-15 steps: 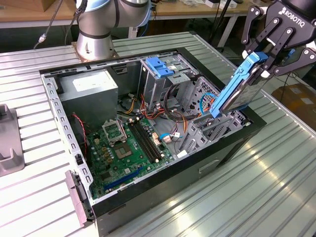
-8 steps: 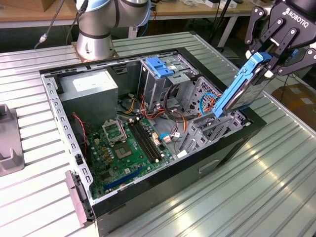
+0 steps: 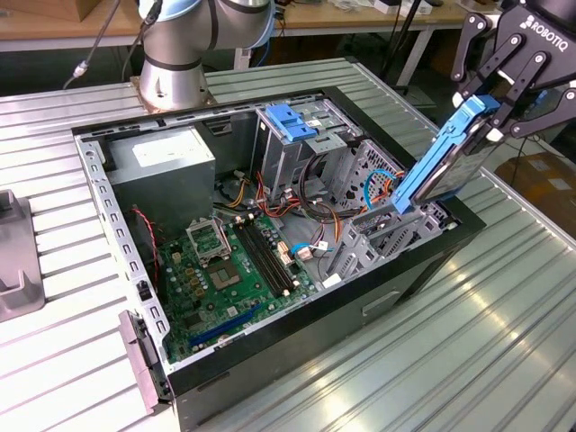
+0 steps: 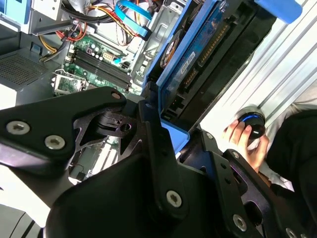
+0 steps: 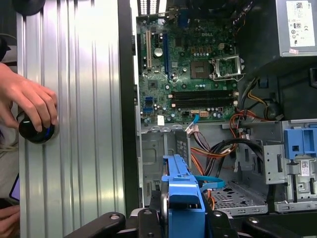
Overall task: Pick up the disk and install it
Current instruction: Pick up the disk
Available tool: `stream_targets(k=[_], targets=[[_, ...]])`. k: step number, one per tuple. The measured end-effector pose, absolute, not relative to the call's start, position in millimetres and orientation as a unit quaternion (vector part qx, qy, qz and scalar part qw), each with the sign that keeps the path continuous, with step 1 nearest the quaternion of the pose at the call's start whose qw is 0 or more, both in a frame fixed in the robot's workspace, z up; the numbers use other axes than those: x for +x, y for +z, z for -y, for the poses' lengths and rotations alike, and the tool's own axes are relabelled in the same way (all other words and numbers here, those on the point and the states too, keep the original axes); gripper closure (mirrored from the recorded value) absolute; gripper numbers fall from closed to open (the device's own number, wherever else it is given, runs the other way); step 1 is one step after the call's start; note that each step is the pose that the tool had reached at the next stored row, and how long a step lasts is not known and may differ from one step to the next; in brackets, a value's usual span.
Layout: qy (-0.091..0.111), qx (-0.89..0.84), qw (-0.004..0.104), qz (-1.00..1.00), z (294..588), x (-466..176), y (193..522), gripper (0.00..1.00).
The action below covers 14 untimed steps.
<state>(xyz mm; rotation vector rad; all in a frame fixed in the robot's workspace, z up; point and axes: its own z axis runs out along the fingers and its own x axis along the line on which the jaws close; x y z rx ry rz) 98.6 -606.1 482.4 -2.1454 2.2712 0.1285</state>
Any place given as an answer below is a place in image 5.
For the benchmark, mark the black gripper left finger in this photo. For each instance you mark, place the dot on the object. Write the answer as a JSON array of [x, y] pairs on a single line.
[[109, 225]]

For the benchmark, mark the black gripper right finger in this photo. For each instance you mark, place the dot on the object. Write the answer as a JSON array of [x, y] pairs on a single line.
[[218, 225]]

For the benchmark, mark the hard disk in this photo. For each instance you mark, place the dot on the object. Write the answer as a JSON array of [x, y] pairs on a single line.
[[185, 223]]

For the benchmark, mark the metal disk bay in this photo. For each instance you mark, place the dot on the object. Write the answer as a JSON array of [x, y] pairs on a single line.
[[237, 198]]

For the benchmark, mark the person's right hand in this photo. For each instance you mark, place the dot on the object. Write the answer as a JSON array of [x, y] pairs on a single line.
[[8, 220]]

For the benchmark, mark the person's left hand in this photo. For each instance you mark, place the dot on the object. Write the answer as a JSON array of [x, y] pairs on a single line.
[[24, 94]]

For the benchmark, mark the metal optical drive cage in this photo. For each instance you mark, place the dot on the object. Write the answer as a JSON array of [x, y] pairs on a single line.
[[272, 163]]

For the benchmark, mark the dark smartphone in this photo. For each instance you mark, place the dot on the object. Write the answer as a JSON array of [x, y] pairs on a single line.
[[15, 188]]

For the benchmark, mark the black open PC case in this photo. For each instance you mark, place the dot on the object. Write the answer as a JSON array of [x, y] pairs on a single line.
[[127, 124]]

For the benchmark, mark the blue plastic cage latch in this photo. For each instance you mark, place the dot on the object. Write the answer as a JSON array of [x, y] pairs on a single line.
[[294, 141]]

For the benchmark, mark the person's pale clothed trunk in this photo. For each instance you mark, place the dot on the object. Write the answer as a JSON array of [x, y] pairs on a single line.
[[7, 166]]

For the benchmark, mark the black RAM slot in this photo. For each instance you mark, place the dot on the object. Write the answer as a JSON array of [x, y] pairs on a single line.
[[203, 97], [203, 93], [203, 105], [203, 101]]

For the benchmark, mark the metal socket cover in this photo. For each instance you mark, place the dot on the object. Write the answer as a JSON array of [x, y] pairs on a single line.
[[227, 76]]

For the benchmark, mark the green motherboard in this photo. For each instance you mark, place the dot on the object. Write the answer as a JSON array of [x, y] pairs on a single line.
[[183, 74]]

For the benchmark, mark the CPU socket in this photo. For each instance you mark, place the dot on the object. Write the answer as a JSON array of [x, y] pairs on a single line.
[[199, 69]]

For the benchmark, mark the blue expansion slot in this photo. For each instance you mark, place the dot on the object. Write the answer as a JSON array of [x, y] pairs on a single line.
[[166, 54]]

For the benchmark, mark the white expansion slot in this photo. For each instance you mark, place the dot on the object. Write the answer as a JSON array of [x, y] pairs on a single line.
[[148, 49]]

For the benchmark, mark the grey power supply unit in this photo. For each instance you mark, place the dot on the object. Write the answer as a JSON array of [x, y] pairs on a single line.
[[283, 24]]

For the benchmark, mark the black round object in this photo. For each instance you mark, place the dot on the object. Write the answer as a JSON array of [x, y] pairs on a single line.
[[28, 6]]

